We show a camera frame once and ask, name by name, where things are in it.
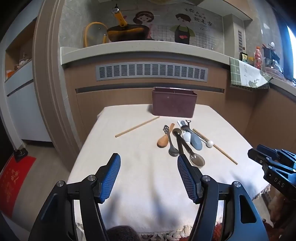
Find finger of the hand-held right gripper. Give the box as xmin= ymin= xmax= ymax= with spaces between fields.
xmin=247 ymin=148 xmax=296 ymax=174
xmin=256 ymin=144 xmax=296 ymax=165

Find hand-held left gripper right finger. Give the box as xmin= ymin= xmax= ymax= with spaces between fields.
xmin=177 ymin=154 xmax=270 ymax=241

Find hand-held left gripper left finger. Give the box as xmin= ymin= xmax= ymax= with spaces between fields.
xmin=29 ymin=153 xmax=121 ymax=241

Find brown translucent plastic spoon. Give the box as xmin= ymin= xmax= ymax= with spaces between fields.
xmin=179 ymin=137 xmax=206 ymax=167

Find grey slotted metal spoon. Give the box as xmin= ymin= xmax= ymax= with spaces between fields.
xmin=163 ymin=125 xmax=179 ymax=156

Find grey-blue spoon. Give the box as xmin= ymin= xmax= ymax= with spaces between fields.
xmin=180 ymin=120 xmax=203 ymax=151

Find wooden chopstick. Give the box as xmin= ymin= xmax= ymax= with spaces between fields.
xmin=115 ymin=116 xmax=160 ymax=138
xmin=192 ymin=128 xmax=238 ymax=165

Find white ceramic spoon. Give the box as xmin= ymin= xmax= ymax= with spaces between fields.
xmin=178 ymin=120 xmax=192 ymax=142

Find white ball-tipped stick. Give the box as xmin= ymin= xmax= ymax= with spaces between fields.
xmin=193 ymin=131 xmax=213 ymax=148

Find wooden spoon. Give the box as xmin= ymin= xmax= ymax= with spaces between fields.
xmin=157 ymin=123 xmax=175 ymax=148

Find dark round-bowl spoon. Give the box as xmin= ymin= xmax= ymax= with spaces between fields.
xmin=172 ymin=128 xmax=185 ymax=156

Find maroon plastic utensil holder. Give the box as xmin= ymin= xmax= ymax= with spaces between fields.
xmin=151 ymin=87 xmax=198 ymax=118

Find cream table cloth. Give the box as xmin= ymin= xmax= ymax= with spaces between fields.
xmin=67 ymin=104 xmax=270 ymax=233

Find dark fuzzy cloth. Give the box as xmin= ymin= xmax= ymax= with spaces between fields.
xmin=107 ymin=226 xmax=140 ymax=241

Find green checked cloth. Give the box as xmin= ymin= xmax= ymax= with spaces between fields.
xmin=229 ymin=57 xmax=273 ymax=89

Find black door stopper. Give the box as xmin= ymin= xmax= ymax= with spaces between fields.
xmin=14 ymin=149 xmax=28 ymax=162

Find red plastic bottle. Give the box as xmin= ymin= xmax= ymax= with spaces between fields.
xmin=254 ymin=46 xmax=264 ymax=69

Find black countertop container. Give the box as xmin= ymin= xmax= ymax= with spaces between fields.
xmin=264 ymin=43 xmax=280 ymax=65

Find red doormat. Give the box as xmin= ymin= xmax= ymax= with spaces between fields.
xmin=0 ymin=155 xmax=37 ymax=218

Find window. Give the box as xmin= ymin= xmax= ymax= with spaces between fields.
xmin=287 ymin=23 xmax=296 ymax=79

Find grey vent grille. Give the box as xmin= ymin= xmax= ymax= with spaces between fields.
xmin=96 ymin=62 xmax=208 ymax=82

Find white cabinet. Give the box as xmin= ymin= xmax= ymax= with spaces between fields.
xmin=5 ymin=60 xmax=52 ymax=142

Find grey vented pipe column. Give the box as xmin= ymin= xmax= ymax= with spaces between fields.
xmin=223 ymin=14 xmax=245 ymax=58

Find grey stone countertop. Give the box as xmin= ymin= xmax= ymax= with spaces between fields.
xmin=60 ymin=40 xmax=296 ymax=93

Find glass lid with yellow rim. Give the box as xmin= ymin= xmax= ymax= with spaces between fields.
xmin=84 ymin=22 xmax=108 ymax=47

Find range hood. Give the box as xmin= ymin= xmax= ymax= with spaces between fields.
xmin=199 ymin=0 xmax=252 ymax=21

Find frying pan with yellow handle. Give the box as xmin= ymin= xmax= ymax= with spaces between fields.
xmin=107 ymin=8 xmax=152 ymax=42

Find cartoon wall poster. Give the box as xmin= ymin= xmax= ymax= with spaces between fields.
xmin=120 ymin=6 xmax=225 ymax=50

